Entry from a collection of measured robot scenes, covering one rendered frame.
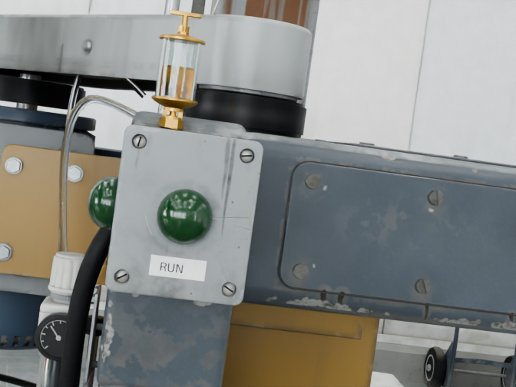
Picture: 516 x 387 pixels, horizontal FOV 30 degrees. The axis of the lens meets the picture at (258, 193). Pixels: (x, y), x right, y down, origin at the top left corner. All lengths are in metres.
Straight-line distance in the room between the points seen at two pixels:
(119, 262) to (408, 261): 0.18
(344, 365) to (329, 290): 0.32
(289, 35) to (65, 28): 0.24
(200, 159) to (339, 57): 5.34
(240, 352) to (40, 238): 0.23
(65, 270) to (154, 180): 0.28
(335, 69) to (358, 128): 0.38
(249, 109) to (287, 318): 0.22
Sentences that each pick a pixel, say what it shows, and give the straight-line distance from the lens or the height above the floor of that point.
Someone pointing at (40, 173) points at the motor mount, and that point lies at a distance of 0.95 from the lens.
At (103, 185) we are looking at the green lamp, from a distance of 0.53.
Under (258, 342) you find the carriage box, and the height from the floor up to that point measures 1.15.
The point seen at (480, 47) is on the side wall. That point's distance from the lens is 6.07.
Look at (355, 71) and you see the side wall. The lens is 5.86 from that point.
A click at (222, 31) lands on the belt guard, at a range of 0.69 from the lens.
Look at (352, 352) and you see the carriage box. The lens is 0.90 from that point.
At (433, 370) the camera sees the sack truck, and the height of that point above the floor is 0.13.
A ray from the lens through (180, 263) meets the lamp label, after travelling 0.52.
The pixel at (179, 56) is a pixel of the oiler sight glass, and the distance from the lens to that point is 0.59.
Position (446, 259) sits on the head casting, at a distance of 0.60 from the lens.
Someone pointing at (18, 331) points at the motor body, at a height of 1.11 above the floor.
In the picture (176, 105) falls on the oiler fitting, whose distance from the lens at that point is 0.59.
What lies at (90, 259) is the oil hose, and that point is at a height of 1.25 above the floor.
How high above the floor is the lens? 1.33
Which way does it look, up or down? 3 degrees down
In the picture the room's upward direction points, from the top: 8 degrees clockwise
